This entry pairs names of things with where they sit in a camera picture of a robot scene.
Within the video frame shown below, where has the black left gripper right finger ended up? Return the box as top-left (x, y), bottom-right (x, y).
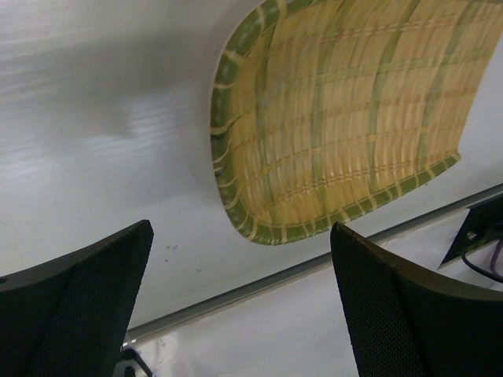
top-left (330, 222), bottom-right (502, 376)

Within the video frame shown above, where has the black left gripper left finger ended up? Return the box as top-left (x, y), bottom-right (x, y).
top-left (1, 220), bottom-right (153, 376)

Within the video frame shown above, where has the green yellow woven bamboo tray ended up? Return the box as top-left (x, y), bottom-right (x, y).
top-left (210, 1), bottom-right (502, 246)

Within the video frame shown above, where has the aluminium table edge rail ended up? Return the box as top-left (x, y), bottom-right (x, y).
top-left (123, 184), bottom-right (502, 347)

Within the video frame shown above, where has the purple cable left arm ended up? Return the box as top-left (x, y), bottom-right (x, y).
top-left (486, 239), bottom-right (503, 282)

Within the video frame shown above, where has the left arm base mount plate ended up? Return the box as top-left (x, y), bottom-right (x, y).
top-left (440, 194), bottom-right (502, 266)

